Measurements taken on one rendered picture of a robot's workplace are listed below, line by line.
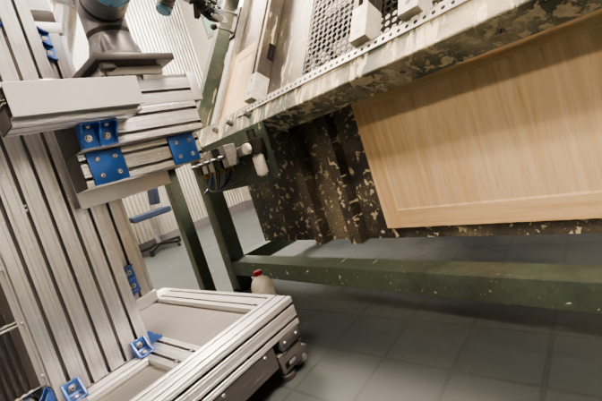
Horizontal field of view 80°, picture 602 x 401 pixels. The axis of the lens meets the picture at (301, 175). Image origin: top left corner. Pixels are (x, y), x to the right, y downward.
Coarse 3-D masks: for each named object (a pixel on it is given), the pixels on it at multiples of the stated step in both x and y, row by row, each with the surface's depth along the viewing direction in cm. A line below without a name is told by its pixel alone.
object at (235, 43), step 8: (240, 0) 206; (248, 0) 205; (240, 16) 199; (240, 24) 198; (240, 32) 198; (232, 40) 196; (240, 40) 197; (232, 48) 192; (232, 56) 192; (232, 64) 191; (224, 72) 191; (224, 80) 187; (224, 88) 185; (224, 96) 185; (216, 104) 185; (216, 112) 182; (216, 120) 179
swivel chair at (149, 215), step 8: (152, 192) 420; (152, 200) 427; (160, 208) 413; (168, 208) 408; (136, 216) 403; (144, 216) 393; (152, 216) 398; (152, 224) 415; (168, 240) 427; (176, 240) 409; (152, 248) 400; (152, 256) 392
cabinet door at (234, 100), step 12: (252, 48) 178; (240, 60) 185; (252, 60) 174; (240, 72) 180; (228, 84) 186; (240, 84) 176; (228, 96) 181; (240, 96) 172; (228, 108) 177; (240, 108) 167
